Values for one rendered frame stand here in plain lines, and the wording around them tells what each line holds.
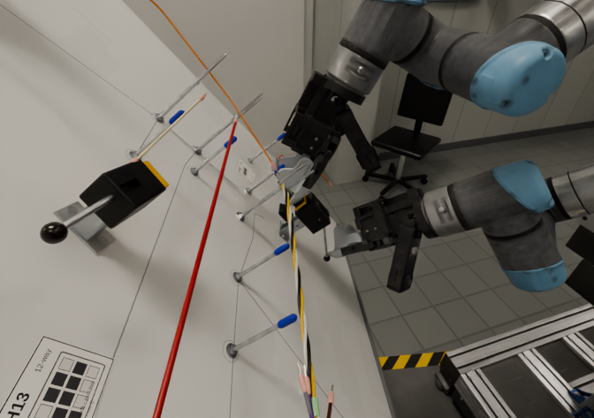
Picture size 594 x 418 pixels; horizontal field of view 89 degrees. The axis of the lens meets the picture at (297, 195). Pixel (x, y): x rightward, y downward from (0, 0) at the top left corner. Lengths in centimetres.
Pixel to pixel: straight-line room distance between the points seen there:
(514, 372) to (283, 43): 223
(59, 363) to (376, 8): 46
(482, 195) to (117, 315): 45
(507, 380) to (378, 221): 117
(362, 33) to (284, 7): 194
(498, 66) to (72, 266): 44
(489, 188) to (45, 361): 49
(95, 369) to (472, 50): 47
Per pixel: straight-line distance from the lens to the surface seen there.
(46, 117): 38
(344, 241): 59
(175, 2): 230
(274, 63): 241
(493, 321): 204
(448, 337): 187
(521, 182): 49
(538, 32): 44
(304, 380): 27
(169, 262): 35
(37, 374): 26
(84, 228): 30
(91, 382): 27
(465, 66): 43
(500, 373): 162
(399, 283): 54
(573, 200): 63
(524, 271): 55
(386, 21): 46
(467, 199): 49
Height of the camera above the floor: 148
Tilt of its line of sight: 35 degrees down
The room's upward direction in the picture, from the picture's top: straight up
